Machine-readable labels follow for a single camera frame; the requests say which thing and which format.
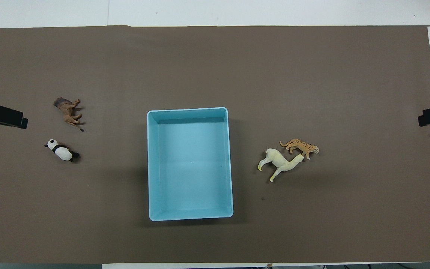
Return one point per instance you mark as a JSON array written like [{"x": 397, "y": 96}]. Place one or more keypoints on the brown lion toy figure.
[{"x": 67, "y": 110}]

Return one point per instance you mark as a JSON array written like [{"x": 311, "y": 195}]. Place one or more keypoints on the black and white panda toy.
[{"x": 62, "y": 151}]

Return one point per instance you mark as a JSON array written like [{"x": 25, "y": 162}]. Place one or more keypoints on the orange striped tiger toy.
[{"x": 301, "y": 145}]

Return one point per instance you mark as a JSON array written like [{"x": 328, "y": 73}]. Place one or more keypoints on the cream white llama toy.
[{"x": 280, "y": 161}]

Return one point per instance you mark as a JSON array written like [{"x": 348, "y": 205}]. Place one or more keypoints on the light blue plastic storage box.
[{"x": 190, "y": 168}]

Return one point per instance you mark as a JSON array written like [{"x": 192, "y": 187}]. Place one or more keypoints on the brown paper table mat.
[{"x": 312, "y": 74}]

